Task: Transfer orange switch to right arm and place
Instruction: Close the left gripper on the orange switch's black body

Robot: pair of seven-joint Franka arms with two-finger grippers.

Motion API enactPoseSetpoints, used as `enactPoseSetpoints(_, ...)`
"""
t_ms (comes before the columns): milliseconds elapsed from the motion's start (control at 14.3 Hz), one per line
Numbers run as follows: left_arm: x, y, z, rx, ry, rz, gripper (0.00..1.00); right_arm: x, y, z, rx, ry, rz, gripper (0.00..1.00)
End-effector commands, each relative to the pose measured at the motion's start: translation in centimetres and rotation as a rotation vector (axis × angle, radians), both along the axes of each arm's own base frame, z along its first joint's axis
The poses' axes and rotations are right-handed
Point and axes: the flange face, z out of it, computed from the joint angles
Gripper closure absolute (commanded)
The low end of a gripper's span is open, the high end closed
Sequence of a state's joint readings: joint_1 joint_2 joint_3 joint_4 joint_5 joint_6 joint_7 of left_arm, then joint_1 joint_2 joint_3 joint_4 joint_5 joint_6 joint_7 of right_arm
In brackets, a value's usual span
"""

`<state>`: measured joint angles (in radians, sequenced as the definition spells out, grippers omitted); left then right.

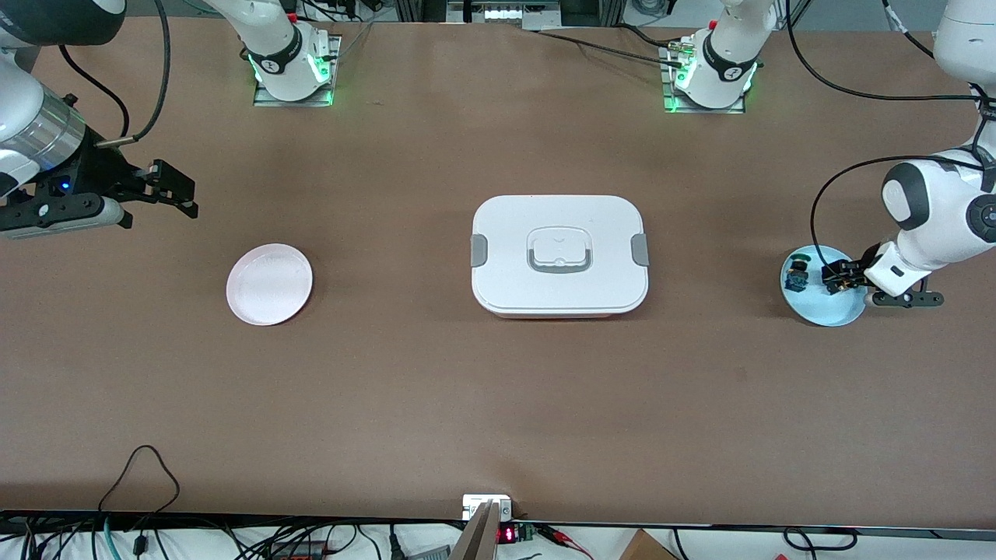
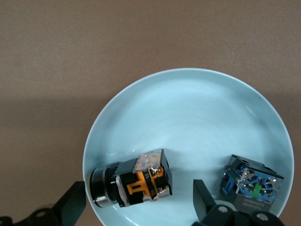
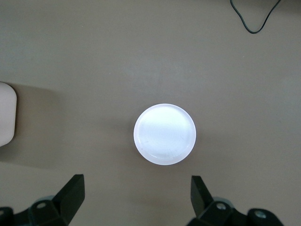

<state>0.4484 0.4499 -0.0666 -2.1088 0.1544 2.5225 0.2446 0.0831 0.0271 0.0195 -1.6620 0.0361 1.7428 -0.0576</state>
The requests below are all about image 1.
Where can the white lunch box grey latches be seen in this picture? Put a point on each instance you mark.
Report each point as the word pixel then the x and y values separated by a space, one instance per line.
pixel 560 225

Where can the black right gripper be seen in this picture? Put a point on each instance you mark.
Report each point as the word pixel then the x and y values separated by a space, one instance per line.
pixel 102 173

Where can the pink round plate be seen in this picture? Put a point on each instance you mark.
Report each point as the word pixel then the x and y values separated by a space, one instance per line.
pixel 268 284

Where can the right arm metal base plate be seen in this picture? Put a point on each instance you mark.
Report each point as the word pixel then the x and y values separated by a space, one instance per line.
pixel 268 99

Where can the light blue round plate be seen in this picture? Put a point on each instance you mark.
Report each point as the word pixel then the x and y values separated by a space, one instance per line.
pixel 817 311

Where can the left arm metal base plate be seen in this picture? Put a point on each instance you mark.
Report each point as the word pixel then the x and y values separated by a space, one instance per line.
pixel 700 110

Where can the silver camera mount bracket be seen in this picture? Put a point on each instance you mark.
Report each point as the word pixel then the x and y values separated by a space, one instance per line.
pixel 484 529

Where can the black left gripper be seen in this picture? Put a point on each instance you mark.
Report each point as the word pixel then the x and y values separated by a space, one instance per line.
pixel 843 274

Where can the aluminium rack frame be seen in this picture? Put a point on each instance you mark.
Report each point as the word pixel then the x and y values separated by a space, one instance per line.
pixel 420 9

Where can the red digit display module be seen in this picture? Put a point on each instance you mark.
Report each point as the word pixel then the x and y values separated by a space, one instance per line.
pixel 507 535

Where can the brown cardboard piece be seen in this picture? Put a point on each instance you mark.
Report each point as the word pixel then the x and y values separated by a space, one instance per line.
pixel 646 548

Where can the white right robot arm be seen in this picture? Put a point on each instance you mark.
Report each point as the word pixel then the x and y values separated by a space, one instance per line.
pixel 15 93

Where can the grey power adapter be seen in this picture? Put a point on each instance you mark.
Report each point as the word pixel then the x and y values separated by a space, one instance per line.
pixel 424 554

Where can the white rack device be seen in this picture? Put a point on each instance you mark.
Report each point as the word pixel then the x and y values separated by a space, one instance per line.
pixel 506 12

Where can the black table edge rail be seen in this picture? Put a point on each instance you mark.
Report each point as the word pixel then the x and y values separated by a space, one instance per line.
pixel 233 517

